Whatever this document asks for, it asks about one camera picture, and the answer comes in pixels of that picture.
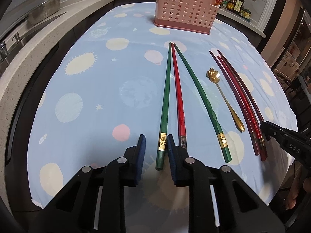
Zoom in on light blue printed tablecloth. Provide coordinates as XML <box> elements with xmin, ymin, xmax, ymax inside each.
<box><xmin>27</xmin><ymin>1</ymin><xmax>299</xmax><ymax>209</ymax></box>

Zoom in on green chopstick with gold band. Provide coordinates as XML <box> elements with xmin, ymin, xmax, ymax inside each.
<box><xmin>155</xmin><ymin>42</ymin><xmax>172</xmax><ymax>171</ymax></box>
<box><xmin>173</xmin><ymin>44</ymin><xmax>232</xmax><ymax>163</ymax></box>

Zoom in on chrome faucet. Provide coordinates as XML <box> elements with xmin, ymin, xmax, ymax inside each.
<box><xmin>0</xmin><ymin>41</ymin><xmax>8</xmax><ymax>62</ymax></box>

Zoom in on dark brown chopstick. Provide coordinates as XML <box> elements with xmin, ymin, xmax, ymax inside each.
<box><xmin>220</xmin><ymin>57</ymin><xmax>265</xmax><ymax>151</ymax></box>
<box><xmin>217</xmin><ymin>50</ymin><xmax>271</xmax><ymax>141</ymax></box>

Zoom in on person's right hand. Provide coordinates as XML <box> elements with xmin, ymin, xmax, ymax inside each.
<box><xmin>287</xmin><ymin>170</ymin><xmax>311</xmax><ymax>207</ymax></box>

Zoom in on bright red faceted chopstick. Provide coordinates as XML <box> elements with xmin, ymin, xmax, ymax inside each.
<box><xmin>171</xmin><ymin>43</ymin><xmax>188</xmax><ymax>150</ymax></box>

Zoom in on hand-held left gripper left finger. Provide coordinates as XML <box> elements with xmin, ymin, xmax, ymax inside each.
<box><xmin>31</xmin><ymin>134</ymin><xmax>146</xmax><ymax>233</ymax></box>

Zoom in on dark purple chopstick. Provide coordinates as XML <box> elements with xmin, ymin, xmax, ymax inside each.
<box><xmin>209</xmin><ymin>50</ymin><xmax>260</xmax><ymax>157</ymax></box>

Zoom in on stainless steel colander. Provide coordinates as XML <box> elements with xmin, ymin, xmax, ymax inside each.
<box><xmin>27</xmin><ymin>0</ymin><xmax>62</xmax><ymax>25</ymax></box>

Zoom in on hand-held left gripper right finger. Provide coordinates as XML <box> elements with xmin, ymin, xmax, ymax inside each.
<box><xmin>166</xmin><ymin>133</ymin><xmax>285</xmax><ymax>233</ymax></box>

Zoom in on small green-lidded jars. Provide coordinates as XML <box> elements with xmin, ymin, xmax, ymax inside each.
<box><xmin>239</xmin><ymin>8</ymin><xmax>252</xmax><ymax>21</ymax></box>

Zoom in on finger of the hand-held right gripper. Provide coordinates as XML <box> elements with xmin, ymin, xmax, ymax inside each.
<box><xmin>260</xmin><ymin>121</ymin><xmax>285</xmax><ymax>147</ymax></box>

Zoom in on pink perforated plastic basket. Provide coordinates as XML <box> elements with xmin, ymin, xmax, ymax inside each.
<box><xmin>153</xmin><ymin>0</ymin><xmax>220</xmax><ymax>35</ymax></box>

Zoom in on gold flower spoon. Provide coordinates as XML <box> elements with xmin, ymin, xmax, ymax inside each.
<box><xmin>206</xmin><ymin>68</ymin><xmax>245</xmax><ymax>133</ymax></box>

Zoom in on stainless steel sink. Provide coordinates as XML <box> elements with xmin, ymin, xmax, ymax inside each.
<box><xmin>0</xmin><ymin>11</ymin><xmax>68</xmax><ymax>43</ymax></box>

